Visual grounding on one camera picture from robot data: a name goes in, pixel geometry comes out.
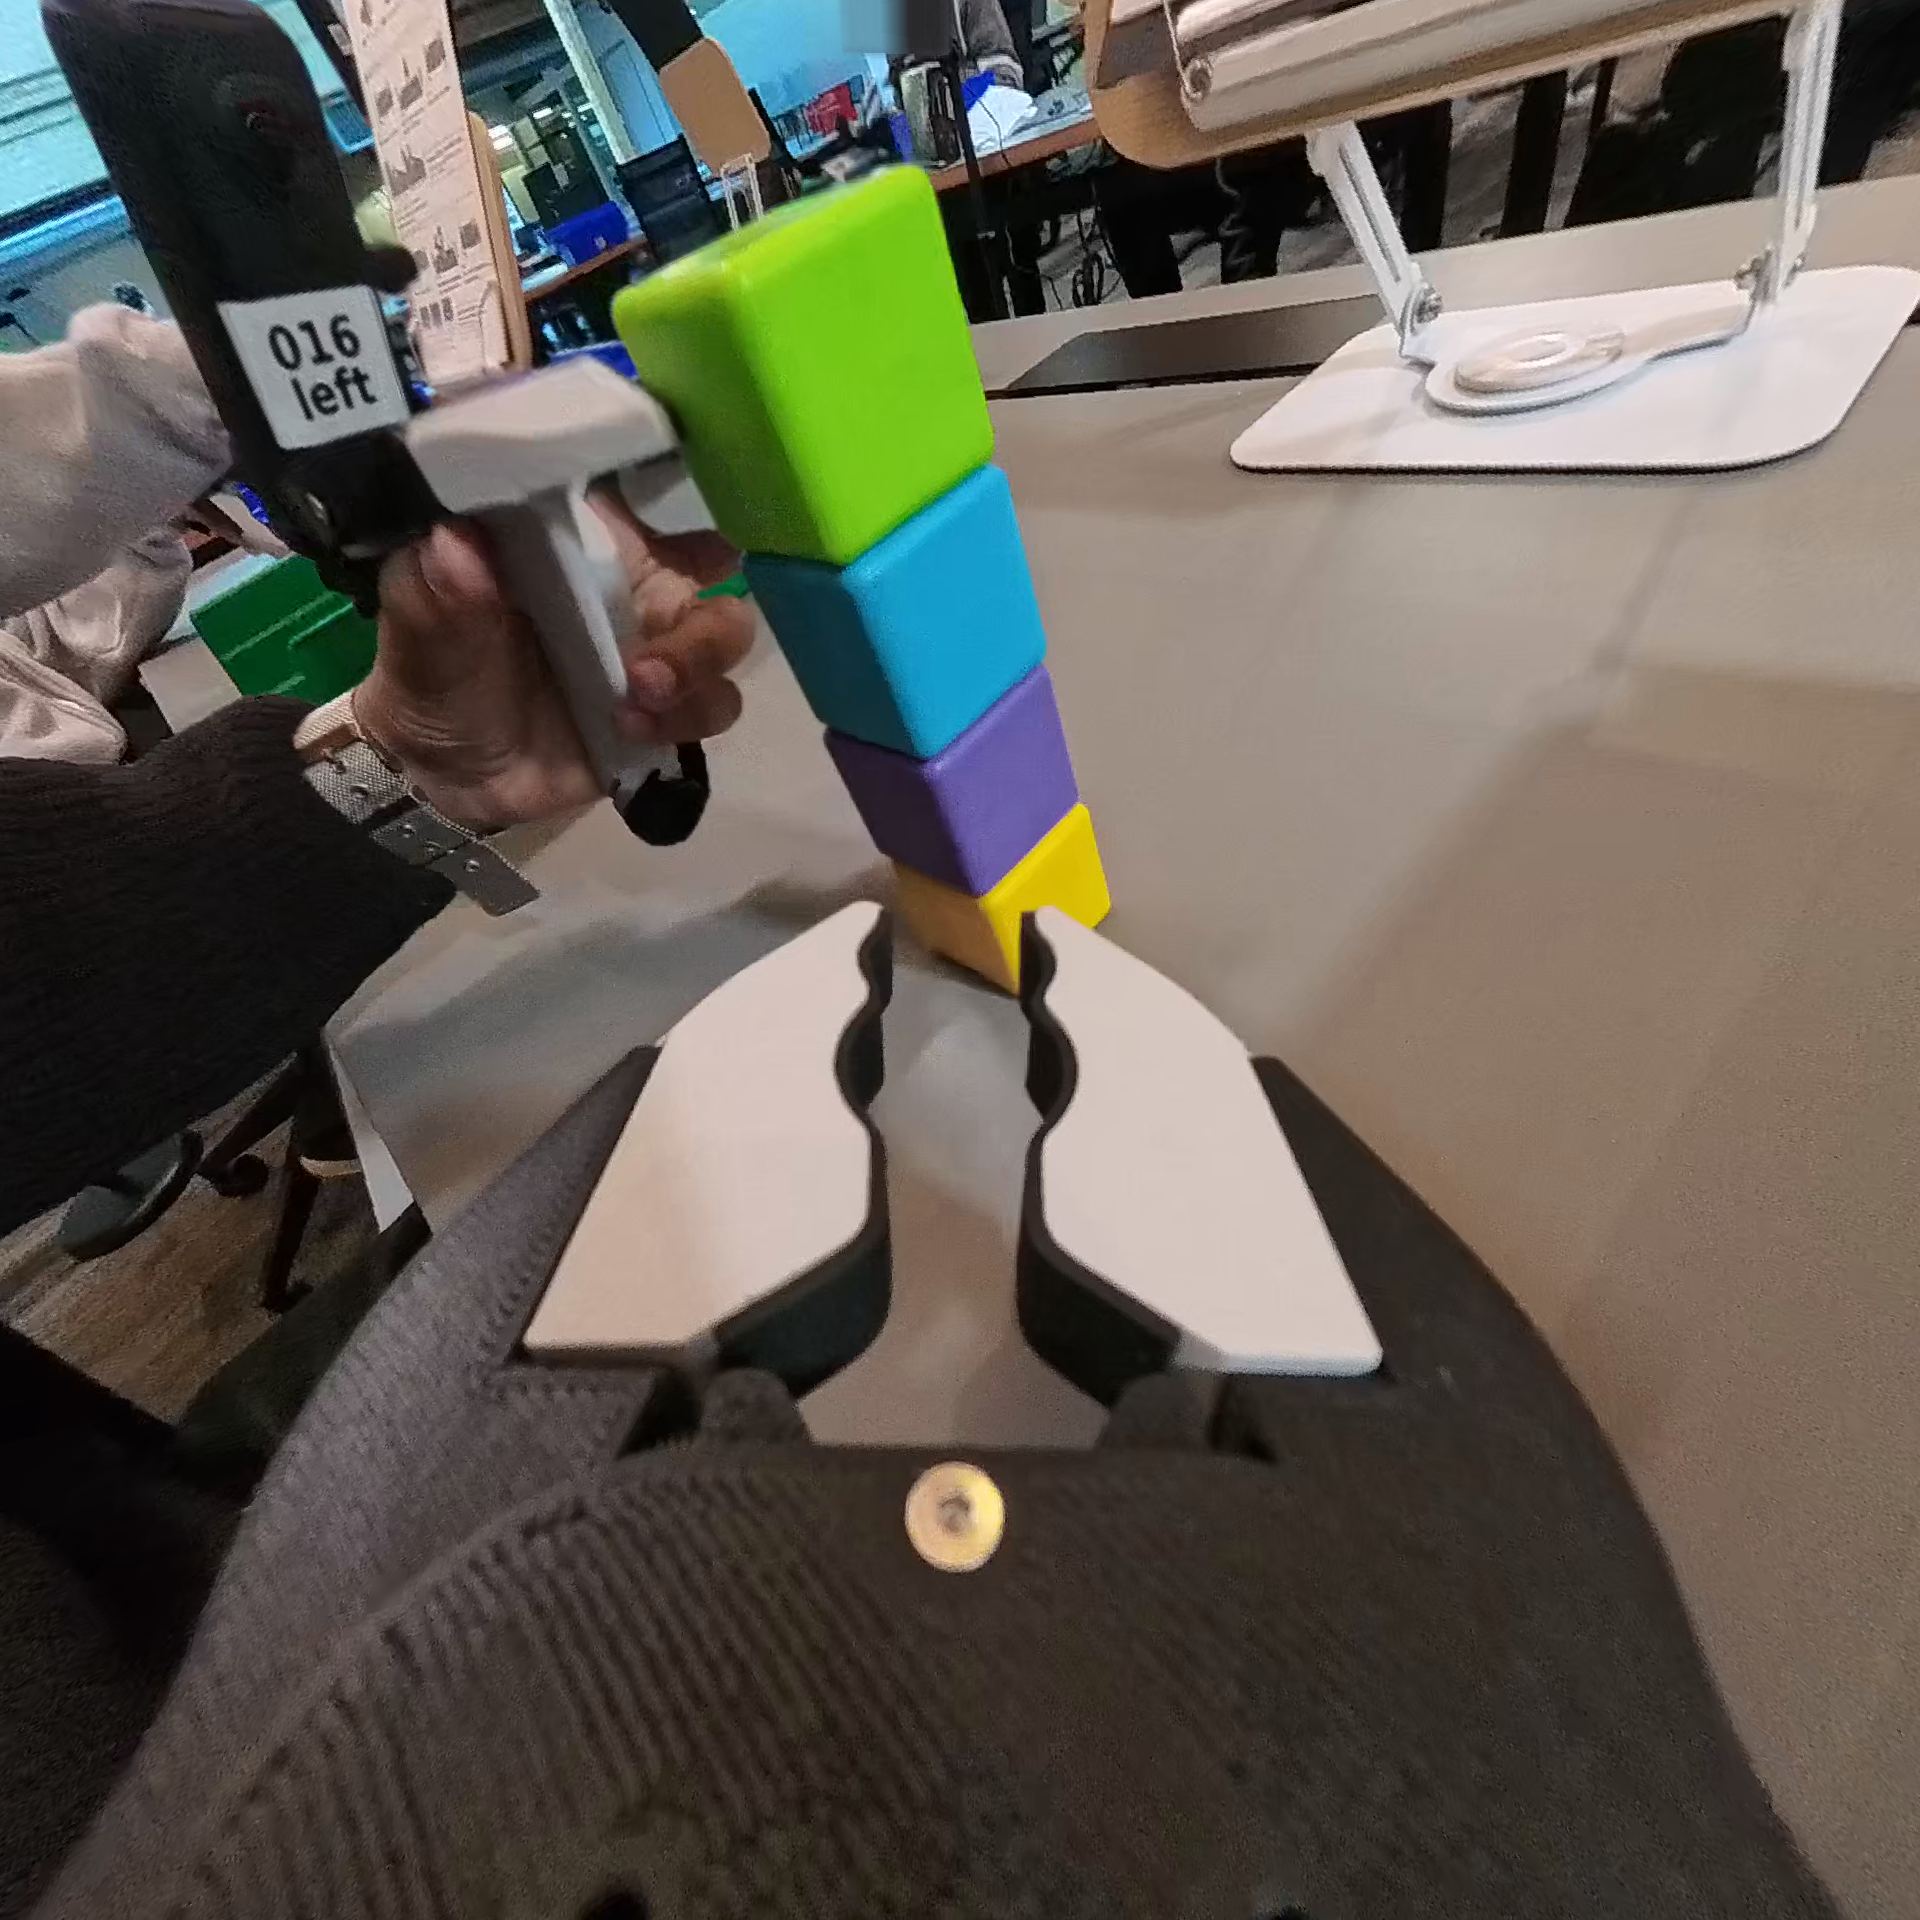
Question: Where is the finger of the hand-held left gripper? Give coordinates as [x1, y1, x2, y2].
[404, 359, 683, 515]

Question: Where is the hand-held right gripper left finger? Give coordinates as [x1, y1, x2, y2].
[522, 899, 893, 1398]

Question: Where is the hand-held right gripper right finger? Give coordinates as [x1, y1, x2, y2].
[1016, 904, 1386, 1403]

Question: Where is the lime green magnetic cube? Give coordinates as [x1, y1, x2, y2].
[611, 164, 996, 563]

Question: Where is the green plastic bin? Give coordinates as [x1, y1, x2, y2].
[192, 558, 751, 704]

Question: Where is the yellow magnetic cube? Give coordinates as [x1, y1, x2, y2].
[893, 801, 1114, 995]

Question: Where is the blue magnetic cube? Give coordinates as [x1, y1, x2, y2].
[744, 464, 1047, 760]

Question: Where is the purple magnetic cube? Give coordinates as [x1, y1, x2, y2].
[823, 665, 1079, 897]

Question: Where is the person's left forearm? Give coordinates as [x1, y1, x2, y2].
[0, 695, 460, 1231]

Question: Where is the person's left hand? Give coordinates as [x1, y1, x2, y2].
[352, 494, 759, 834]

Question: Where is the tall instruction board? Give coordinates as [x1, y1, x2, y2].
[336, 0, 529, 383]

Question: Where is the distant wooden board stand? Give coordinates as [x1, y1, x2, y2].
[659, 36, 774, 198]

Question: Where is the silver wristwatch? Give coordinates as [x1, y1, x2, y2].
[291, 690, 541, 917]

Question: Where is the long wooden desk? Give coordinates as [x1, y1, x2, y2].
[510, 111, 1112, 301]

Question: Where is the closed grey laptop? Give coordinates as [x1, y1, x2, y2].
[981, 291, 1404, 395]

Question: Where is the person's black sweater torso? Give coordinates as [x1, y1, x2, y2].
[0, 1325, 250, 1907]

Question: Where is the white monitor stand base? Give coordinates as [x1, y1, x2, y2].
[1170, 0, 1920, 473]

